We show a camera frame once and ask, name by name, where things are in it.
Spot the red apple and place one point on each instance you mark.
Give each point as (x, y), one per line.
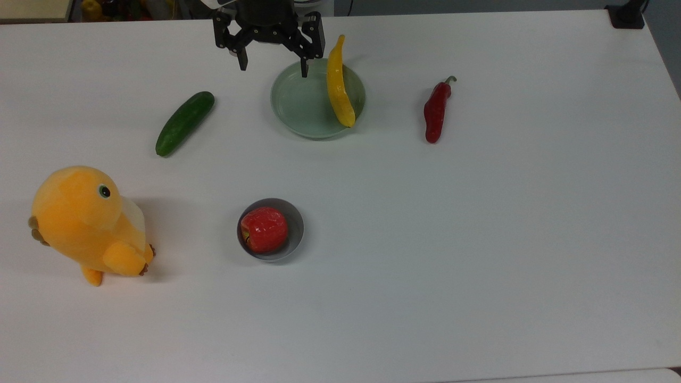
(264, 230)

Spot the yellow banana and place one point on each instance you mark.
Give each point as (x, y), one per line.
(338, 88)

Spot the black table clamp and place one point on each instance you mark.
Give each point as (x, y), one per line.
(626, 15)

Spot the orange plush toy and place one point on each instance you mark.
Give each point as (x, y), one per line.
(85, 223)

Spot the green cucumber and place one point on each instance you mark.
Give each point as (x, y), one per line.
(184, 123)

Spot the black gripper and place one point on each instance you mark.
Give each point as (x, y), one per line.
(263, 18)

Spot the red chili pepper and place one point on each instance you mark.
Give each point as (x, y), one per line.
(435, 114)

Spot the yellow background object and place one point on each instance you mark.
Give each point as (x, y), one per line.
(91, 9)

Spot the pale green plate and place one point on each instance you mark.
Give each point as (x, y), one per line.
(300, 103)

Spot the wooden board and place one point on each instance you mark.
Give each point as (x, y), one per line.
(33, 9)

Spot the small grey bowl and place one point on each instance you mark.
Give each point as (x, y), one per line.
(295, 229)

